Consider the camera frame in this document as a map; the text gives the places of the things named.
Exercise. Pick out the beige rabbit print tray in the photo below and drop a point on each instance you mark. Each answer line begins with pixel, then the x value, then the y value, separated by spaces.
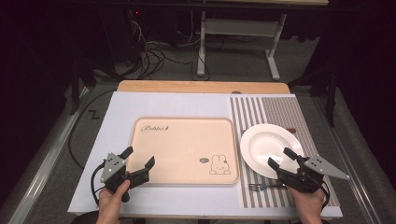
pixel 186 146

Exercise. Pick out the white table cover board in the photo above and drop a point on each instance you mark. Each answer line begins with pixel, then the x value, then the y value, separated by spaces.
pixel 171 104

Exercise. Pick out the person's right hand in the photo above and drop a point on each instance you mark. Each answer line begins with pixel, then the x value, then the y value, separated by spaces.
pixel 309 203

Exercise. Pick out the aluminium floor rail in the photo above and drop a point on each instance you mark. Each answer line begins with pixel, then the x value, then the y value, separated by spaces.
pixel 46 158

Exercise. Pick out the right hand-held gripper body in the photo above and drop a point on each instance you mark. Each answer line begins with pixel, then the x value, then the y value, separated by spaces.
pixel 303 179

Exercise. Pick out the person's left hand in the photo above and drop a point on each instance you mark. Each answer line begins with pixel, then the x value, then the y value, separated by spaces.
pixel 110 202

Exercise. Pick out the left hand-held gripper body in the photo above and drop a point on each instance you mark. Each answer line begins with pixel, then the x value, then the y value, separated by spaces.
pixel 113 179

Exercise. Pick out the white deep plate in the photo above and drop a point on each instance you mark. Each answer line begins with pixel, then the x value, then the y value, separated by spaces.
pixel 264 146

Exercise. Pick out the white metal stand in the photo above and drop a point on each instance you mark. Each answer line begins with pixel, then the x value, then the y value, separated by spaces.
pixel 239 27

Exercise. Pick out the striped grey white placemat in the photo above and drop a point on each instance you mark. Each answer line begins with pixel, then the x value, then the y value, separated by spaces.
pixel 280 109

